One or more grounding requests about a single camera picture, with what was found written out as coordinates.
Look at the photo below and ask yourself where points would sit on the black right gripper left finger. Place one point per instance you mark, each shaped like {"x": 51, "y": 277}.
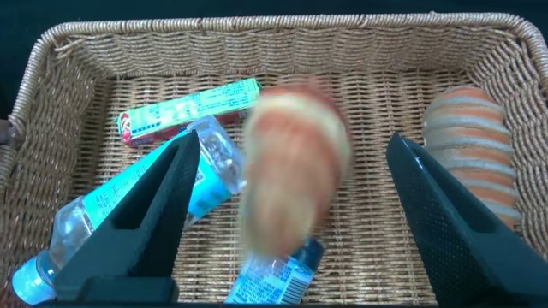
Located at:
{"x": 141, "y": 239}

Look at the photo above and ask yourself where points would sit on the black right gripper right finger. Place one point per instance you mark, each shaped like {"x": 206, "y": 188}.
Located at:
{"x": 462, "y": 239}

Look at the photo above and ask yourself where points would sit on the croissant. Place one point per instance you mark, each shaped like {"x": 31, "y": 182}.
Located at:
{"x": 295, "y": 171}

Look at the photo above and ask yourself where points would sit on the water bottle light blue label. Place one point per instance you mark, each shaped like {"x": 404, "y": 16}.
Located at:
{"x": 216, "y": 158}

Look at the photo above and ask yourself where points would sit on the striped long bread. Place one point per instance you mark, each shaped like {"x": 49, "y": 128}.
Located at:
{"x": 466, "y": 128}

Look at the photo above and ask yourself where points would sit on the small dark blue jar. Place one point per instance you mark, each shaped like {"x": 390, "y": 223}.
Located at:
{"x": 269, "y": 278}

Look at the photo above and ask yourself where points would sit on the green and red gum box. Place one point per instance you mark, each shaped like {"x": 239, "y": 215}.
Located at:
{"x": 188, "y": 109}

